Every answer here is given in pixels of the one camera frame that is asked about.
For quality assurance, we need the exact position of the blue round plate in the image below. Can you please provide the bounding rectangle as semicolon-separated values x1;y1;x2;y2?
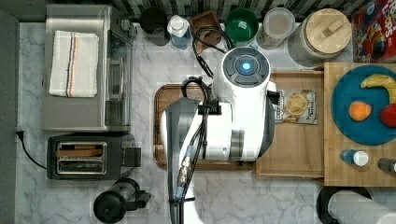
331;65;396;146

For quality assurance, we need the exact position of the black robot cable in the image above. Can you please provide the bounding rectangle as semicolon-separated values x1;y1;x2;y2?
168;27;235;224

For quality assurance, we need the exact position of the black toaster power cord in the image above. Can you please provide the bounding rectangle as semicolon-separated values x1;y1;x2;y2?
15;130;49;171

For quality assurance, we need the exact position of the clear container with plastic lid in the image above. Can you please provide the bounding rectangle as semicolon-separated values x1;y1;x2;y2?
257;7;295;49

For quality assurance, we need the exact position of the blue shaker with white lid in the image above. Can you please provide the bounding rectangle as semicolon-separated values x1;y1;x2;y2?
340;149;369;166

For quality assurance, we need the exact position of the dark pepper shaker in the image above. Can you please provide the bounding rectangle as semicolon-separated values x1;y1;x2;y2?
377;158;396;173

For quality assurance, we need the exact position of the Froot Loops cereal box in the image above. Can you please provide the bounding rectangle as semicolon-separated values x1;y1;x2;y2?
352;0;396;63

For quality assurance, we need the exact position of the black round canister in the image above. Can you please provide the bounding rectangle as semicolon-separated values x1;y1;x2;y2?
140;7;170;47

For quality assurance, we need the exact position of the yellow banana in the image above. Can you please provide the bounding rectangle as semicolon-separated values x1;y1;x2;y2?
360;74;396;104

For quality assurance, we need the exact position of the light wooden open drawer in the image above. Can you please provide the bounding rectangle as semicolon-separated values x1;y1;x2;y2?
256;71;324;178

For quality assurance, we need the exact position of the green mug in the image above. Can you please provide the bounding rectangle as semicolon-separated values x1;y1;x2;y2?
225;8;259;47

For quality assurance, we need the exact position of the red toy apple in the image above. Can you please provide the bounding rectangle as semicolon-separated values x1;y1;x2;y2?
380;104;396;128

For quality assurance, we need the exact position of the blue bottle with white cap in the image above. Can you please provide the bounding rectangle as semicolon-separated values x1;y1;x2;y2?
167;15;191;49

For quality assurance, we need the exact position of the white striped kitchen towel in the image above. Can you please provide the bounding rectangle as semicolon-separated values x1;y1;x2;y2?
49;31;99;98

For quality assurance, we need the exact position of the paper towel roll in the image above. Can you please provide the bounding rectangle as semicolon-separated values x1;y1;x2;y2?
316;187;396;224

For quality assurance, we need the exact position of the orange toy fruit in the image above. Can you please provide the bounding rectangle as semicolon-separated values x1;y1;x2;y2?
348;101;372;121

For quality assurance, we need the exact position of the stainless steel toaster oven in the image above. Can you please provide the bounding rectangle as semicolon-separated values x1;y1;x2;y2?
42;5;136;133

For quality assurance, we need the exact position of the black coffee grinder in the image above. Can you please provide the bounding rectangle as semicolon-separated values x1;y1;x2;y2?
93;178;151;224

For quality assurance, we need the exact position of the jar with wooden lid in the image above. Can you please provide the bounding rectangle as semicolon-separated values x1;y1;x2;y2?
288;8;352;67

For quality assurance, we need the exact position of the black two-slot toaster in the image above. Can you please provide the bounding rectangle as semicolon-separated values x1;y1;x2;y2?
47;133;141;180

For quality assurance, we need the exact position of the wooden utensil holder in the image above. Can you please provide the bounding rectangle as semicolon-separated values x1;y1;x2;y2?
190;10;221;45

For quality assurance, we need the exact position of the bag of potato chips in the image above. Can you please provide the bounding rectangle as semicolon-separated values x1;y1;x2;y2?
274;90;318;125

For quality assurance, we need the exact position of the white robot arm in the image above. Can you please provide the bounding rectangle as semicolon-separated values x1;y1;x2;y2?
160;47;279;224

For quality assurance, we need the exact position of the dark wooden cutting board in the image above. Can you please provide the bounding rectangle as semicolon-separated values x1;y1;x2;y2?
153;84;255;171

